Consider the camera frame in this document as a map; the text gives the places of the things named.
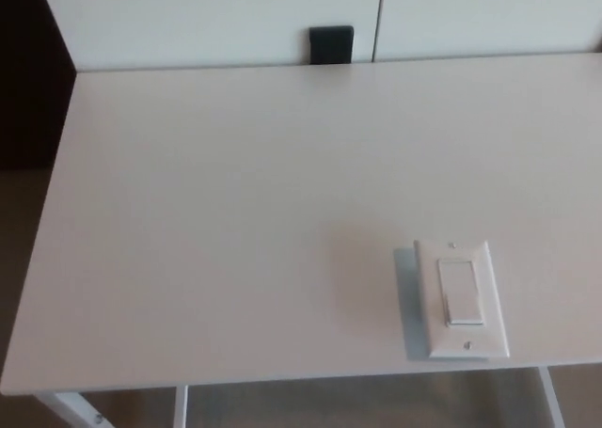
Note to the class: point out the white cabinet door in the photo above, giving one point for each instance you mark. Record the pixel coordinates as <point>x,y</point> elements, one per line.
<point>470,14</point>
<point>188,19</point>

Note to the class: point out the white metal table leg frame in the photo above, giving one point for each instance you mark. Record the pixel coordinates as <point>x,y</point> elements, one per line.
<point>550,395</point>
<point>70,404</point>

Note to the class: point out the white rocker light switch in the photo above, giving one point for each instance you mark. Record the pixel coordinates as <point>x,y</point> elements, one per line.
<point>463,296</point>

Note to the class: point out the white switch base box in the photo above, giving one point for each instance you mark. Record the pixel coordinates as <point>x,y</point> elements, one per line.
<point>404,296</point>

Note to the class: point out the dark brown cabinet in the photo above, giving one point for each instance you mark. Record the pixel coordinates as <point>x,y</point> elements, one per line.
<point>28,70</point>

